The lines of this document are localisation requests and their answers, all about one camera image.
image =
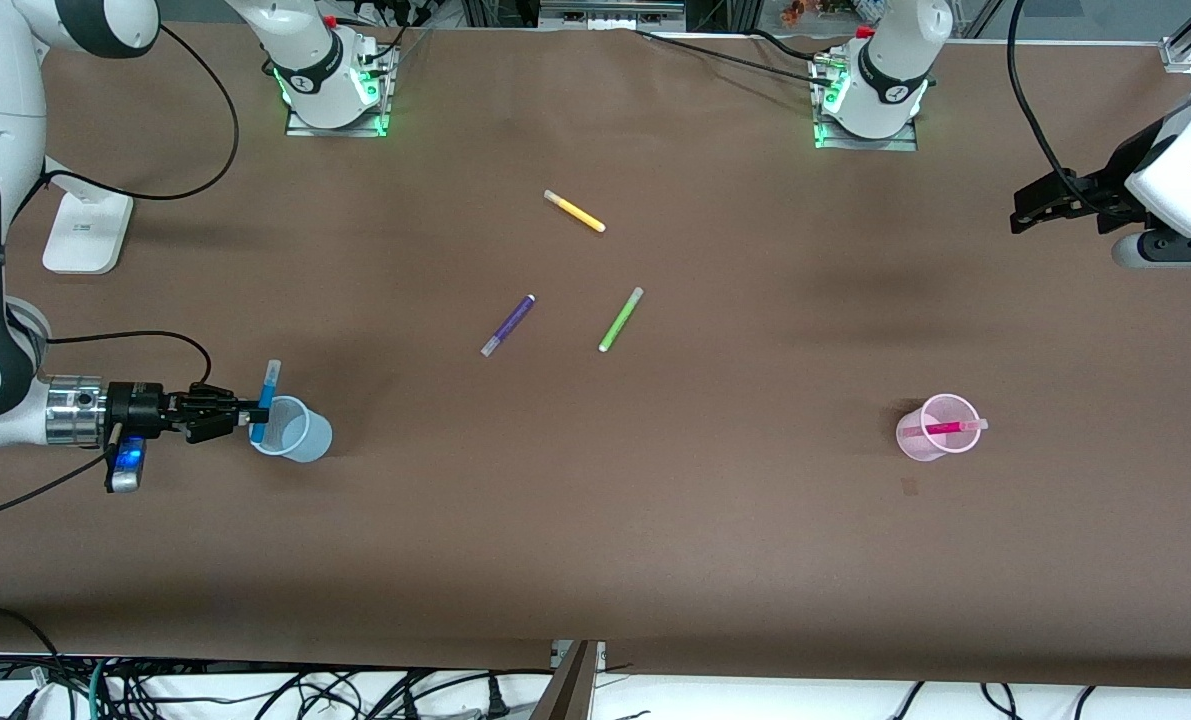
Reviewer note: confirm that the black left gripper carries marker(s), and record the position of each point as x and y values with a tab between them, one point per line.
1102	192

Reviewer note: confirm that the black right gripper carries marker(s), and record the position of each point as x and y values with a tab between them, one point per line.
136	409

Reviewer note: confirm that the blue marker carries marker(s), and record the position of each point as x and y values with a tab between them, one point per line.
271	380

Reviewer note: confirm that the pink marker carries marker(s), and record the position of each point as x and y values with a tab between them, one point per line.
945	428

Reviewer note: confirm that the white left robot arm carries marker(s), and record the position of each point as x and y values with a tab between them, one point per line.
885	60

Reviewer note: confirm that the light blue plastic cup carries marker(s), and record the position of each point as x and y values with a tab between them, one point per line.
300	435

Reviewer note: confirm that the white desk lamp stand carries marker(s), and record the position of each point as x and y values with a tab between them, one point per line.
85	235

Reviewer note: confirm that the light pink plastic cup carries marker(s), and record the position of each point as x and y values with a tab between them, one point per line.
940	448

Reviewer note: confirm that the purple marker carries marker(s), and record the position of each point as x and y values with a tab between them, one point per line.
508	326

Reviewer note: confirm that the yellow marker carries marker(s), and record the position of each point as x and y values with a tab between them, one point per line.
575	211

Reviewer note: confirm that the green marker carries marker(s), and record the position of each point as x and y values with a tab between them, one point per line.
620	320

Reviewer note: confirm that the dark table leg beam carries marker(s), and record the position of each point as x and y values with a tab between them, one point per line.
567	685

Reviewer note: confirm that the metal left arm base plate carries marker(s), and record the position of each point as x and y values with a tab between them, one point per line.
885	144

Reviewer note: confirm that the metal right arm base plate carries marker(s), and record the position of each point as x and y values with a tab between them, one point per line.
335	131

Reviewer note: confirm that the aluminium frame rail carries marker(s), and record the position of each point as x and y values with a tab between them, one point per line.
715	12

